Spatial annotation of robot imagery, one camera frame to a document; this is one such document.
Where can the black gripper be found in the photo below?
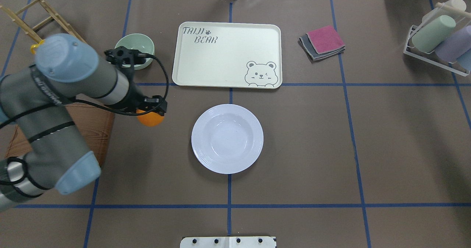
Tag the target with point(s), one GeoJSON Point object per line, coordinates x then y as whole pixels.
{"type": "Point", "coordinates": [137, 95]}

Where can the orange fruit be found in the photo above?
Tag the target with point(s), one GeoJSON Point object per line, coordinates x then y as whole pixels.
{"type": "Point", "coordinates": [151, 119]}

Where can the white round plate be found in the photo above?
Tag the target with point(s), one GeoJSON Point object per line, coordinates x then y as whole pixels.
{"type": "Point", "coordinates": [227, 139]}

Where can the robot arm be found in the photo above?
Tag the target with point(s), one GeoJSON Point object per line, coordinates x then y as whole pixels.
{"type": "Point", "coordinates": [35, 99]}

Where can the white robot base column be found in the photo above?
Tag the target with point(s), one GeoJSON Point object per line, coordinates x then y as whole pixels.
{"type": "Point", "coordinates": [229, 242]}

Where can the cream bear tray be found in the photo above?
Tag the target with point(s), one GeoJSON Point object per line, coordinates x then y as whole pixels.
{"type": "Point", "coordinates": [229, 55]}

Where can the wooden cutting board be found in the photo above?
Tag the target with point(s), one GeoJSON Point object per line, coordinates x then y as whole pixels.
{"type": "Point", "coordinates": [94, 124]}

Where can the green bowl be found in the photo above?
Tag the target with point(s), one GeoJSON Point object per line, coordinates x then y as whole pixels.
{"type": "Point", "coordinates": [137, 41]}

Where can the yellow mug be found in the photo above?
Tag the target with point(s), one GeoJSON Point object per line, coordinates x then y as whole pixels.
{"type": "Point", "coordinates": [33, 48]}

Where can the wooden drying rack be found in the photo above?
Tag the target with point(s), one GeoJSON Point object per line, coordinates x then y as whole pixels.
{"type": "Point", "coordinates": [34, 16]}

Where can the grey cloth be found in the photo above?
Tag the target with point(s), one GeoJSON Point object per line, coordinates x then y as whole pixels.
{"type": "Point", "coordinates": [312, 53]}

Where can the pink cloth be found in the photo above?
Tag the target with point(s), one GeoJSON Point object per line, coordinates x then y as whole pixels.
{"type": "Point", "coordinates": [325, 40]}

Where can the white cup rack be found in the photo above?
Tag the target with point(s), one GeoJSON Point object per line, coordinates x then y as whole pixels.
{"type": "Point", "coordinates": [462, 65]}

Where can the green cup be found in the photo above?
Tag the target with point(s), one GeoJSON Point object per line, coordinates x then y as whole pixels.
{"type": "Point", "coordinates": [432, 34]}

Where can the purple cup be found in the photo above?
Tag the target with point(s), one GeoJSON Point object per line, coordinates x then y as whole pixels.
{"type": "Point", "coordinates": [455, 45]}

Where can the beige cup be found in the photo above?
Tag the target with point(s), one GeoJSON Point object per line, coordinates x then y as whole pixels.
{"type": "Point", "coordinates": [437, 12]}

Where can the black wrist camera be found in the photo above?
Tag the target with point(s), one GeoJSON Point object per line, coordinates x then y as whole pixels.
{"type": "Point", "coordinates": [127, 58]}

